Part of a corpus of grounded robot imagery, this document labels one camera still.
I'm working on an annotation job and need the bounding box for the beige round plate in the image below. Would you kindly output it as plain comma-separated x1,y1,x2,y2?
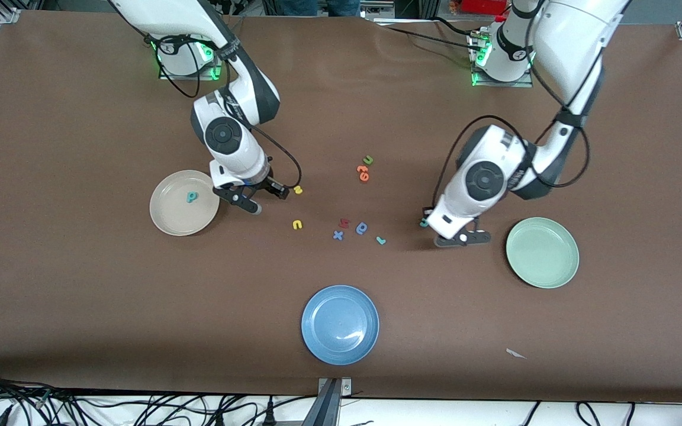
149,170,221,237

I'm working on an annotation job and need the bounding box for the green round plate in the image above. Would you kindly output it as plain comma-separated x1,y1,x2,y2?
506,217,580,289

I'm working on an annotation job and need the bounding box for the blue round plate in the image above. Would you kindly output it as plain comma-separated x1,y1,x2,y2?
301,285,380,366

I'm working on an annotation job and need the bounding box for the person in blue jeans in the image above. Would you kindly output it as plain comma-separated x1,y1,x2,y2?
276,0,361,17

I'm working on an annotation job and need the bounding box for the brown table cover sheet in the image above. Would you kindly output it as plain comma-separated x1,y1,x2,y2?
0,9,682,404

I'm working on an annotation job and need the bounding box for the red box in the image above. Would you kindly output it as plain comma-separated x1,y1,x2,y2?
461,0,509,15

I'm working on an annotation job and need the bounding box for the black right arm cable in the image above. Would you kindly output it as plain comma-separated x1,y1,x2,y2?
155,35,303,193

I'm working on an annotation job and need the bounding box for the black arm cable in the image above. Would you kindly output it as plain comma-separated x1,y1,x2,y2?
155,35,303,193
434,0,590,208

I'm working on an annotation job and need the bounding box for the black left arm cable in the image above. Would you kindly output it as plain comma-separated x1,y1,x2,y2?
434,0,590,208

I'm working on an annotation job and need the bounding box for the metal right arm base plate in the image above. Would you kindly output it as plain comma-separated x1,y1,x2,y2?
157,35,226,81

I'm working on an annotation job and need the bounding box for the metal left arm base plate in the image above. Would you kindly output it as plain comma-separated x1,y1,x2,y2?
470,33,534,88

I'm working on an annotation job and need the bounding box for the metal table bracket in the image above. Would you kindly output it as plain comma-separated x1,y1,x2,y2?
303,377,353,426

